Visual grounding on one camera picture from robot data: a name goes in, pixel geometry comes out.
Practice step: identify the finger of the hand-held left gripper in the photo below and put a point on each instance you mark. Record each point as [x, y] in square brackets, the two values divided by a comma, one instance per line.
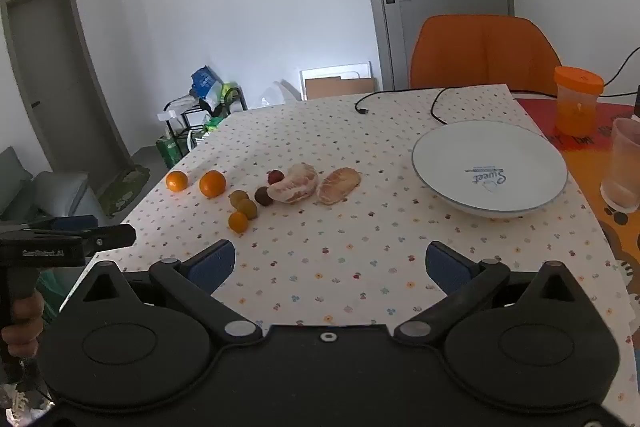
[115, 236]
[75, 223]

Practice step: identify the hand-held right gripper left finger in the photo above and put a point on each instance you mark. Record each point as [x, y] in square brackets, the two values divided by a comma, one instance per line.
[212, 264]

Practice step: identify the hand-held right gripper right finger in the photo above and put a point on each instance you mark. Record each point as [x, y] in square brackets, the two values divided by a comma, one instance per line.
[447, 267]

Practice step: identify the small orange kumquat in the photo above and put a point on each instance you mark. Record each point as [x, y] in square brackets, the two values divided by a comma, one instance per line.
[238, 222]

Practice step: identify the yellow-green round fruit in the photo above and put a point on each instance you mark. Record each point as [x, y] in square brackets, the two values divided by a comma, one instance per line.
[248, 209]
[238, 198]

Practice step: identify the large orange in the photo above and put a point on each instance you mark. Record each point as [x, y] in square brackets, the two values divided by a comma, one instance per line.
[212, 184]

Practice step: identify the small orange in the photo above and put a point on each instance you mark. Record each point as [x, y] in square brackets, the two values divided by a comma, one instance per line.
[176, 181]

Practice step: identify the dark brown round fruit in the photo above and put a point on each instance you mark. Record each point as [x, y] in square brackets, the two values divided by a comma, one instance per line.
[263, 196]

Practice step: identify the white plate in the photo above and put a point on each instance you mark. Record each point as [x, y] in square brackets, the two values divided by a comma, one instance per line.
[490, 169]

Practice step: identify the red round fruit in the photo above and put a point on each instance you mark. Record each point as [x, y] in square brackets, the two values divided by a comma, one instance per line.
[274, 177]

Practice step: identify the pale peeled pomelo segment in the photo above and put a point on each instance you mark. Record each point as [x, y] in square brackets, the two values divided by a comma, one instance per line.
[295, 190]

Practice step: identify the pinkish peeled pomelo segment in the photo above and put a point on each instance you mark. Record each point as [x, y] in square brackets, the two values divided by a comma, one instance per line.
[340, 185]

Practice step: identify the person's left hand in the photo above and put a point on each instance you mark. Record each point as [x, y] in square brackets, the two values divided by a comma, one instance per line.
[25, 327]

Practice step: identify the grey sofa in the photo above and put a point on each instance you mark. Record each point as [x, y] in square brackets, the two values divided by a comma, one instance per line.
[50, 192]

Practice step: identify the teal cloth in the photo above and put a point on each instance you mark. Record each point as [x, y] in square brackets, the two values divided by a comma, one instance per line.
[65, 287]

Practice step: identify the green floor mat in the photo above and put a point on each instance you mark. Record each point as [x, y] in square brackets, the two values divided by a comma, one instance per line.
[122, 189]

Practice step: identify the green box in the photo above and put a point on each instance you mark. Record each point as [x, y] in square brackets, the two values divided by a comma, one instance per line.
[170, 149]

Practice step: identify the dark interior door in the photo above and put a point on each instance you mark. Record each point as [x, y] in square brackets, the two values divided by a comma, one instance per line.
[50, 82]

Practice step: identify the crumpled clear plastic bag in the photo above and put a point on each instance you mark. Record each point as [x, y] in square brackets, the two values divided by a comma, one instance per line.
[25, 402]

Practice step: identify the floral white tablecloth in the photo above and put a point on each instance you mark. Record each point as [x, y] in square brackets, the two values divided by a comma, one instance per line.
[325, 147]

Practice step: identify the green plastic bag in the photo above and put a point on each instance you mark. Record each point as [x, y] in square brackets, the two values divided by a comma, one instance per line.
[220, 99]

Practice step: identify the black metal rack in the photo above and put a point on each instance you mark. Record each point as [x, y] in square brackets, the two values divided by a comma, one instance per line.
[235, 99]

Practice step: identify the orange patterned table mat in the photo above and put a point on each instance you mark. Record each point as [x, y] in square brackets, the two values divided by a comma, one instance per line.
[585, 167]

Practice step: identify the blue plastic bag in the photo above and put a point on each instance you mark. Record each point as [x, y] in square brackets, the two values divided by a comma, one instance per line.
[205, 82]

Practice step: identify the white plastic bag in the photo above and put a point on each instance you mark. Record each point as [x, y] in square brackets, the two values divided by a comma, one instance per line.
[282, 94]

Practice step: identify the frosted plastic cup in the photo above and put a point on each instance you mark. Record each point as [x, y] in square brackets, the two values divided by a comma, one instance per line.
[625, 167]

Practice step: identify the cardboard sheet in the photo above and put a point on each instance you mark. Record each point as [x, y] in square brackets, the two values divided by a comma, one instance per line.
[340, 88]

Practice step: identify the orange lidded jar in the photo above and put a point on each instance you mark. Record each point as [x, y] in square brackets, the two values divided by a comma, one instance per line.
[577, 102]

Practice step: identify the orange chair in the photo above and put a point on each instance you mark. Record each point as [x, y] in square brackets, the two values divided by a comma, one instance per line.
[480, 52]

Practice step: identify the white board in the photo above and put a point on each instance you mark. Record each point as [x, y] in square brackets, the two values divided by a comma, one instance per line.
[330, 69]

